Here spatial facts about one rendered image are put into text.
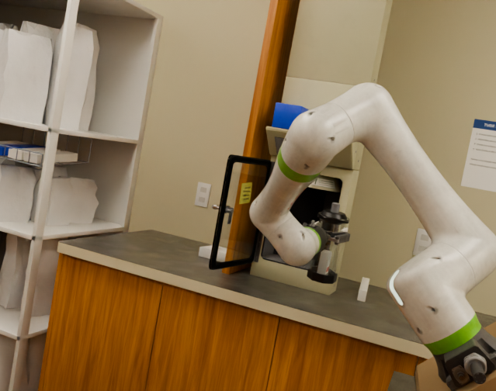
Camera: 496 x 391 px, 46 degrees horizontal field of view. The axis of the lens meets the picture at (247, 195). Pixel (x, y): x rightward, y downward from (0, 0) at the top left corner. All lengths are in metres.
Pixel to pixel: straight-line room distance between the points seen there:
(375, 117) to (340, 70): 0.84
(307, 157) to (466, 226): 0.38
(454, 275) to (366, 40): 1.12
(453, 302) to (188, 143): 1.84
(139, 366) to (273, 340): 0.54
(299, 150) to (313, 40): 1.00
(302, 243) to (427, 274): 0.47
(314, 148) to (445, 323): 0.45
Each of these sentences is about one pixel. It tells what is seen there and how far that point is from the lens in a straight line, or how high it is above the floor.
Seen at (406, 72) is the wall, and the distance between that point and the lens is 2.60.
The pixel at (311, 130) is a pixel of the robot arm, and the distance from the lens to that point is 1.29.
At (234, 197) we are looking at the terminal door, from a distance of 2.03.
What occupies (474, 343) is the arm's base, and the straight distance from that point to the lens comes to 1.29.
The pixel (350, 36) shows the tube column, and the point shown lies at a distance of 2.22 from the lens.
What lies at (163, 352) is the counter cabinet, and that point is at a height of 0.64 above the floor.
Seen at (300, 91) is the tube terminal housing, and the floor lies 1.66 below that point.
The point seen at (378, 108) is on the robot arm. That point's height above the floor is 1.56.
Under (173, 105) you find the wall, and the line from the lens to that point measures 2.93.
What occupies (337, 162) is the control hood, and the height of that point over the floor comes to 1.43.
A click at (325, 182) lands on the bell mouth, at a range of 2.21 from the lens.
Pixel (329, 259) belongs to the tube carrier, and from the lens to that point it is 2.00.
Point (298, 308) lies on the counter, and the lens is 1.94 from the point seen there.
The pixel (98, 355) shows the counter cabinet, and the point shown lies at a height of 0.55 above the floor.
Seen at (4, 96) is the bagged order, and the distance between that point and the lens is 2.66.
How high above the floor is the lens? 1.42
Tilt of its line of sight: 5 degrees down
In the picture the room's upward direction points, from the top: 10 degrees clockwise
